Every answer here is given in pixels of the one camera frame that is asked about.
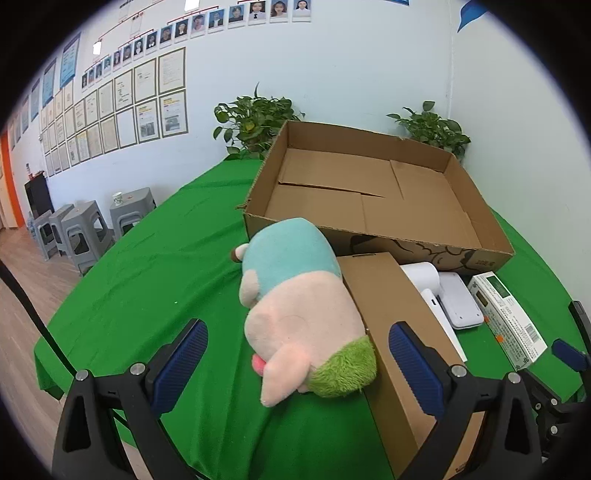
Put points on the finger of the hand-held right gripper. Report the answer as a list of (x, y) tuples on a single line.
[(581, 316), (568, 353)]

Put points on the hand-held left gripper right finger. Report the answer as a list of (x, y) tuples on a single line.
[(415, 374)]

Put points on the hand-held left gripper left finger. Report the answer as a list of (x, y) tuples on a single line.
[(180, 364)]

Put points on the white box with green label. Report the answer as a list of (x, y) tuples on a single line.
[(508, 323)]

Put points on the long brown cardboard box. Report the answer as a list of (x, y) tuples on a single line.
[(397, 295)]

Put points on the white plastic device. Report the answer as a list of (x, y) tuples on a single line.
[(459, 304)]

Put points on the white hair dryer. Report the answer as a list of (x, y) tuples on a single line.
[(422, 274)]

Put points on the pink and teal plush toy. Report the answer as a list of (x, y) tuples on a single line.
[(300, 314)]

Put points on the large cardboard box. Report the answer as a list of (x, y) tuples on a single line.
[(369, 194)]

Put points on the green tablecloth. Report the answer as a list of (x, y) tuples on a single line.
[(161, 277)]

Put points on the grey plastic stool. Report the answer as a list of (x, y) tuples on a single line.
[(44, 230), (62, 217), (131, 207), (85, 230)]

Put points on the white paper cup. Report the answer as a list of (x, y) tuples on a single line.
[(117, 199)]

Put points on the black cabinet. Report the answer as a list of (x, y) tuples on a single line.
[(38, 196)]

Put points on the green potted plant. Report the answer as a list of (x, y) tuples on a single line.
[(254, 120), (434, 129)]

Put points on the orange door panel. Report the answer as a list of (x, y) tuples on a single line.
[(9, 184)]

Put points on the row of portrait photos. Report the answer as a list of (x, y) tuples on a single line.
[(198, 23)]

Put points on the wall of framed certificates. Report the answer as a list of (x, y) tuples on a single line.
[(124, 115)]

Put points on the blue wall poster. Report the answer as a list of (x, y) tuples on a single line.
[(49, 83), (70, 60)]

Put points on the blue wall sign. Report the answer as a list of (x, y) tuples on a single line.
[(468, 16)]

